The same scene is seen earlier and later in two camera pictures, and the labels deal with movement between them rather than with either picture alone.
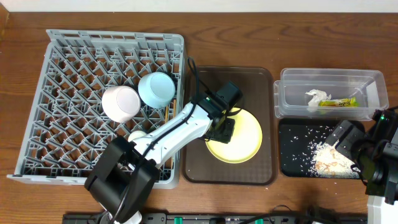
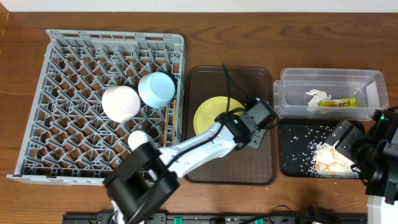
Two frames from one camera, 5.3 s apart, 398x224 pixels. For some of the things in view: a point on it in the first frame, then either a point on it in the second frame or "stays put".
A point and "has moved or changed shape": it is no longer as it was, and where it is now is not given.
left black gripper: (227, 135) to (257, 142)
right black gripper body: (352, 144) stays put
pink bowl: (120, 103) stays put
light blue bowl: (157, 89) stays put
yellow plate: (245, 142) has moved or changed shape
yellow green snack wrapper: (350, 102) stays put
